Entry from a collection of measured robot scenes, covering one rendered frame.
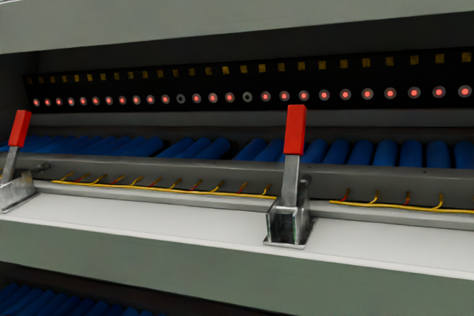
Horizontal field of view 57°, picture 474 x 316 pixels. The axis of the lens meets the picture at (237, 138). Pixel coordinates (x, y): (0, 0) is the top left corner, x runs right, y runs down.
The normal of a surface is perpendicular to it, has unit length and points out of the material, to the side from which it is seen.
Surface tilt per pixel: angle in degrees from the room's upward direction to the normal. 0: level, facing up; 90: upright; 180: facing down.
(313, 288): 113
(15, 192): 90
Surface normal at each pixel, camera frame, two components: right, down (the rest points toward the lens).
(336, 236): -0.11, -0.95
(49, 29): -0.39, 0.32
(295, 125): -0.38, -0.27
